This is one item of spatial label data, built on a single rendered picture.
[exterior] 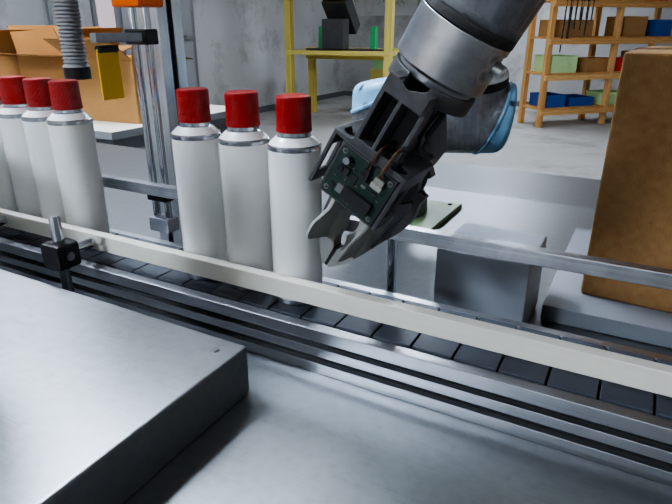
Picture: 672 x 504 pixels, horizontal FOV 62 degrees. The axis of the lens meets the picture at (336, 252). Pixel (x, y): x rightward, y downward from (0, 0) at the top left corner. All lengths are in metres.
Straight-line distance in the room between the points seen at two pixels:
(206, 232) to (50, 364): 0.20
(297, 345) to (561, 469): 0.25
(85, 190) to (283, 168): 0.31
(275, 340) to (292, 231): 0.11
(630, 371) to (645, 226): 0.25
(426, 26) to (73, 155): 0.47
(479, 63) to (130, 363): 0.36
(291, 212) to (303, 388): 0.17
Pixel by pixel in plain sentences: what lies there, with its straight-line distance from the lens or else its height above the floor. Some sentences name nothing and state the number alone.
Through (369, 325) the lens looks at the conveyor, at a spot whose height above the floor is 0.88.
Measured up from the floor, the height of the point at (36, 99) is 1.06.
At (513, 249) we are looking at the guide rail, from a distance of 0.52.
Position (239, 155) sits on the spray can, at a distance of 0.56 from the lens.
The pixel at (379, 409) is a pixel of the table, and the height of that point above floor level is 0.83.
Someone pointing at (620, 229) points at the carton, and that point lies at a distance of 0.69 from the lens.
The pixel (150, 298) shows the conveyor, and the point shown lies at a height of 0.86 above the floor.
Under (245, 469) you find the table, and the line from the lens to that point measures 0.46.
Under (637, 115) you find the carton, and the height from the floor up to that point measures 1.06.
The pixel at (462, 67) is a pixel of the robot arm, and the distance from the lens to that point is 0.42.
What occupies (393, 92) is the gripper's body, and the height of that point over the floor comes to 1.10.
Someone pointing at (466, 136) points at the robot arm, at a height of 0.98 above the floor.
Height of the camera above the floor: 1.14
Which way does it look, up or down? 22 degrees down
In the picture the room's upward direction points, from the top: straight up
